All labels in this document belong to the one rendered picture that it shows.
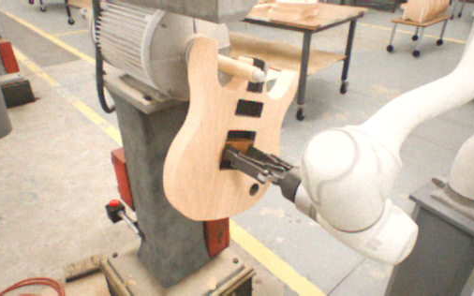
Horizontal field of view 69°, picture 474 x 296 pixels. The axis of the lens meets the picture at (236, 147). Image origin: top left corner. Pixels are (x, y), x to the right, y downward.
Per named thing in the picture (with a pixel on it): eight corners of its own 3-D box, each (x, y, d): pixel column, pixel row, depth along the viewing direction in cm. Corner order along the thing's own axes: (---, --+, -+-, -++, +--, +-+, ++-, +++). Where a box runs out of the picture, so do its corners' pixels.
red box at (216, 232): (177, 229, 166) (170, 165, 147) (199, 216, 173) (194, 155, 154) (210, 259, 150) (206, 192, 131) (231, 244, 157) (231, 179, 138)
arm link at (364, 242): (351, 192, 71) (337, 160, 61) (429, 232, 61) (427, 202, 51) (321, 235, 69) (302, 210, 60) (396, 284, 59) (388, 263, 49)
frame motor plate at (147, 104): (93, 81, 117) (91, 69, 115) (155, 66, 131) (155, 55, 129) (147, 115, 94) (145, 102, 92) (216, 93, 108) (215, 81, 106)
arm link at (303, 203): (333, 219, 71) (310, 205, 75) (349, 179, 68) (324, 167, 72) (309, 228, 64) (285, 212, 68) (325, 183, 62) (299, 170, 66)
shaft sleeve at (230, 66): (209, 49, 85) (210, 62, 87) (199, 51, 84) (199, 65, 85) (261, 66, 74) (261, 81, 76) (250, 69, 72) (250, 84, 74)
